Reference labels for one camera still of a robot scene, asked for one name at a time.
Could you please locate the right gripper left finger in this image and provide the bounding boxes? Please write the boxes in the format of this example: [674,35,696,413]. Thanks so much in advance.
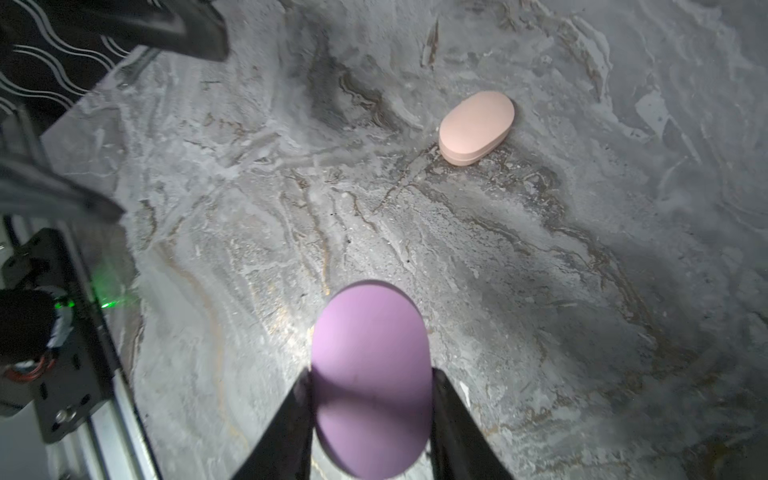
[232,368,315,480]

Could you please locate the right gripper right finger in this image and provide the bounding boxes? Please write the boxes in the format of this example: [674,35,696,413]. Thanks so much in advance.
[430,367,514,480]

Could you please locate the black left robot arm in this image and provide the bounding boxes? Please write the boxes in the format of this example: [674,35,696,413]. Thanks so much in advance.
[1,1,230,224]

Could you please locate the aluminium front rail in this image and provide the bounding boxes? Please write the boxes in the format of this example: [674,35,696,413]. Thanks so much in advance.
[1,215,162,479]

